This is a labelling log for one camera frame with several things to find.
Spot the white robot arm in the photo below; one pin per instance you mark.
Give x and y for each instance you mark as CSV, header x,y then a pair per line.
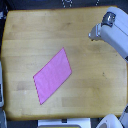
x,y
109,30

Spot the grey device at left edge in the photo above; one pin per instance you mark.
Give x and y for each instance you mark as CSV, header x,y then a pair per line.
x,y
1,88

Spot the pink cloth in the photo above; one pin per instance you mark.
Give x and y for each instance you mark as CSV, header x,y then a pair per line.
x,y
52,75

